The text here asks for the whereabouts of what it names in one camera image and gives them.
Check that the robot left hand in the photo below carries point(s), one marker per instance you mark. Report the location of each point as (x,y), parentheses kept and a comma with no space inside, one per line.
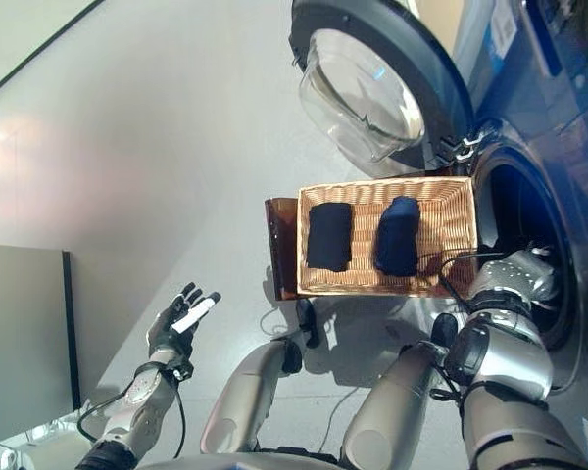
(171,333)

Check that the blue garment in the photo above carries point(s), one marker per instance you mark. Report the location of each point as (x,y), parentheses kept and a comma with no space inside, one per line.
(397,235)

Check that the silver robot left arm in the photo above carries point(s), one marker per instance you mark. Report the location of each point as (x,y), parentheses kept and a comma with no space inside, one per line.
(142,401)

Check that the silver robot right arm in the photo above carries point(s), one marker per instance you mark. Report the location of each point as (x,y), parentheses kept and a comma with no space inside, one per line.
(509,352)

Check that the grey front-load washing machine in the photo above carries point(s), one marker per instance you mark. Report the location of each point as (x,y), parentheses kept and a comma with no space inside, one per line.
(544,122)

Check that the silver robot left leg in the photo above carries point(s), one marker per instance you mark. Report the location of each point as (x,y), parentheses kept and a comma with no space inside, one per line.
(245,396)

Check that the silver robot leg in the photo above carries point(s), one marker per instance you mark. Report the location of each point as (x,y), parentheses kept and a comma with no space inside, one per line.
(397,406)
(245,396)

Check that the grey robot torso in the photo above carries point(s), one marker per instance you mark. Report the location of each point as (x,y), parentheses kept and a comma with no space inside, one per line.
(235,462)

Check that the grey panel with black edge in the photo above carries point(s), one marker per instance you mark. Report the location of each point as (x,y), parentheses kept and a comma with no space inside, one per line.
(24,333)

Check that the glossy brown wooden stool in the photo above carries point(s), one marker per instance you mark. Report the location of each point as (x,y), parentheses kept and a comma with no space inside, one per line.
(284,235)

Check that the folded black garment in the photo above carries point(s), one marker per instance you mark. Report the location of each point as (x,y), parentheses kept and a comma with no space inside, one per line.
(329,237)

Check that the woven wicker laundry basket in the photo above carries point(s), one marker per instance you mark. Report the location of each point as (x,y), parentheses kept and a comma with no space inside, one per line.
(362,284)

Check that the silver robot right leg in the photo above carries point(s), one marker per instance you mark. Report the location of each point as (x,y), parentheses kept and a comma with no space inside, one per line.
(397,406)

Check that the round glass washer door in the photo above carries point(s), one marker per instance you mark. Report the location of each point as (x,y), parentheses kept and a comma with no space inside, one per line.
(362,73)

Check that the blue white energy label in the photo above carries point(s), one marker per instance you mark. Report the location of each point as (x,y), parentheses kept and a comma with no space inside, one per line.
(502,29)

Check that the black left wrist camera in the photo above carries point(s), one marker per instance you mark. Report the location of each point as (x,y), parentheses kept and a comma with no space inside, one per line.
(183,371)

